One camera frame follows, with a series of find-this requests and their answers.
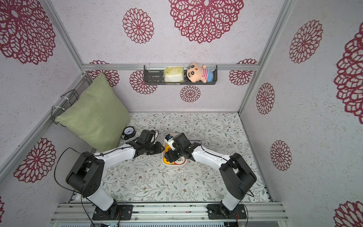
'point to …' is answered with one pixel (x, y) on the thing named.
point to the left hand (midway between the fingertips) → (163, 149)
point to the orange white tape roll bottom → (180, 161)
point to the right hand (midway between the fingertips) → (168, 151)
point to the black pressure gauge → (129, 132)
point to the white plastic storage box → (164, 149)
